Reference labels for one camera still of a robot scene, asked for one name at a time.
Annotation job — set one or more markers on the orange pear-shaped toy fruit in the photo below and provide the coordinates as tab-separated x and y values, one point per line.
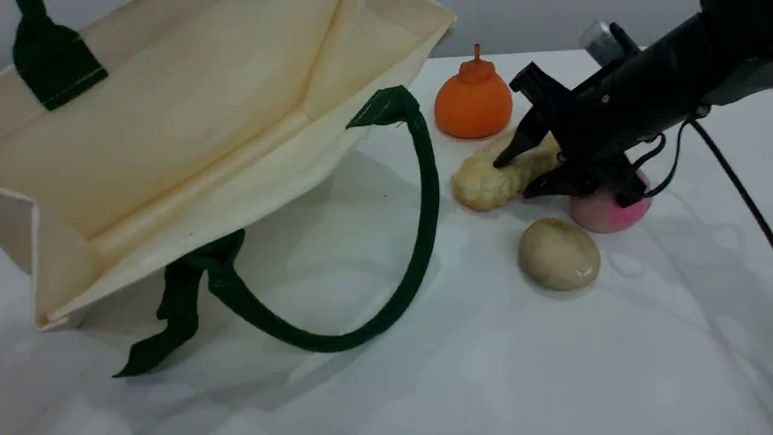
474	106

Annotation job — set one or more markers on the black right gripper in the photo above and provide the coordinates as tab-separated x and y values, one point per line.
634	103

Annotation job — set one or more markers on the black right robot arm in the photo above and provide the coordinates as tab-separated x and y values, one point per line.
743	30

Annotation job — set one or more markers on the round beige bun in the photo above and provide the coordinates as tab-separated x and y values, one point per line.
558	254

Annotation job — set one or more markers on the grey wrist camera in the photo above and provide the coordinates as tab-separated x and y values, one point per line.
595	36

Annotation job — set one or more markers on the long beige bread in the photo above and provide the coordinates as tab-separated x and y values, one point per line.
483	184

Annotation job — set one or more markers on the pink peach bun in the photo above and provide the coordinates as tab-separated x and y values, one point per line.
604	216

